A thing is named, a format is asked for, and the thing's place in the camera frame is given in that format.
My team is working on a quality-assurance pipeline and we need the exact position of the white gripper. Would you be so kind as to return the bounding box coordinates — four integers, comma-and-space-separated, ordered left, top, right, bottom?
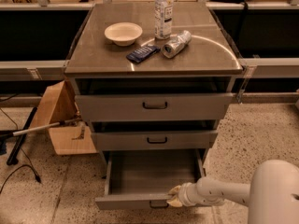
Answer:
166, 183, 199, 208

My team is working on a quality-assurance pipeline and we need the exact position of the grey bottom drawer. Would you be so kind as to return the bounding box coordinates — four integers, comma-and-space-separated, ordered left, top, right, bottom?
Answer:
95, 149, 205, 210

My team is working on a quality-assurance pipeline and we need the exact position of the grey drawer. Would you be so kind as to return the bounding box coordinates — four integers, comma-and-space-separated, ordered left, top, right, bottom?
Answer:
95, 149, 205, 210
76, 93, 233, 121
91, 131, 218, 151

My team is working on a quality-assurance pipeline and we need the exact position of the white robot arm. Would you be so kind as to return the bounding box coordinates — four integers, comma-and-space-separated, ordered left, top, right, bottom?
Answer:
167, 160, 299, 224

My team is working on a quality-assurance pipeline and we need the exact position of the grey middle drawer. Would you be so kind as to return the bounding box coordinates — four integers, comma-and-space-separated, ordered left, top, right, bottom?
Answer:
91, 131, 218, 151

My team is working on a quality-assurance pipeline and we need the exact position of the grey top drawer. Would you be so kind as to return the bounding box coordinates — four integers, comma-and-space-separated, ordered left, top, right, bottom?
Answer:
76, 93, 233, 121

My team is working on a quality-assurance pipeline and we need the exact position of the grey metal drawer cabinet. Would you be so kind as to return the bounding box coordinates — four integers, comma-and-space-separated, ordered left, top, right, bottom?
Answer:
64, 1, 244, 161

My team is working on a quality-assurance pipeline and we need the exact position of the dark blue snack packet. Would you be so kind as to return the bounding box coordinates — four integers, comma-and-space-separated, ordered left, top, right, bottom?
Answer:
126, 45, 161, 63

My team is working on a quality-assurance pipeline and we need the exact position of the silver crushed drink can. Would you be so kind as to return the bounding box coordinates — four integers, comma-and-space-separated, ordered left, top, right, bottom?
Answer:
162, 30, 192, 59

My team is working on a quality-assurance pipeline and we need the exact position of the brown cardboard box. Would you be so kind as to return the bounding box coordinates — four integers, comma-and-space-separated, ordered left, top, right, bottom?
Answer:
30, 81, 96, 155

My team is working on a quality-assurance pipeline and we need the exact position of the black bar on floor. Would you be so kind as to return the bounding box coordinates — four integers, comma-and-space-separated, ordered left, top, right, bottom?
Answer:
7, 107, 37, 165

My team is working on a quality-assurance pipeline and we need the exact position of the white paper bowl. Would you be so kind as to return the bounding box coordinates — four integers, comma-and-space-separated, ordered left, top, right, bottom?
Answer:
105, 22, 143, 47

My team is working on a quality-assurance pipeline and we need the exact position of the silver and black pole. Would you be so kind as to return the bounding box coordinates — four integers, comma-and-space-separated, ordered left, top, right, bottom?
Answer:
0, 118, 82, 140

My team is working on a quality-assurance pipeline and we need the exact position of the clear plastic water bottle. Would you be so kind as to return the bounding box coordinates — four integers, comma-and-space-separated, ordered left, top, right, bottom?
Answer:
154, 0, 174, 39

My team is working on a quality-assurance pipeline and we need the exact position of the black cable on floor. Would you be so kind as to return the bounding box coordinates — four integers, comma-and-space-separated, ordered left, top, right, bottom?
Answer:
0, 92, 42, 194

